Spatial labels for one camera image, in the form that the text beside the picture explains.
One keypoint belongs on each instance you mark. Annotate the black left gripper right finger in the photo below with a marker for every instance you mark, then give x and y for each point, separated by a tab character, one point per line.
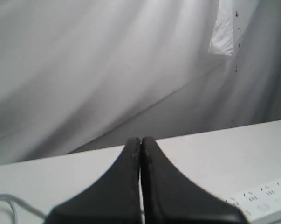
169	197

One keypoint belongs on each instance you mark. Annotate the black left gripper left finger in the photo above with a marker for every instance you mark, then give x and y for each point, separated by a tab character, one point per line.
112	199

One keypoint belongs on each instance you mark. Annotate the white five-outlet power strip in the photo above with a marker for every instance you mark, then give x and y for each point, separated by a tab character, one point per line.
261	204

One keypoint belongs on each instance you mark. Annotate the grey backdrop cloth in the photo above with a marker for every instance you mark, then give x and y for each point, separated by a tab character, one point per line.
79	75

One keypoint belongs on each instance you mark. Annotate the white plastic sheet patch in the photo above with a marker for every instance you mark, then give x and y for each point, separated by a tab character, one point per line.
221	42

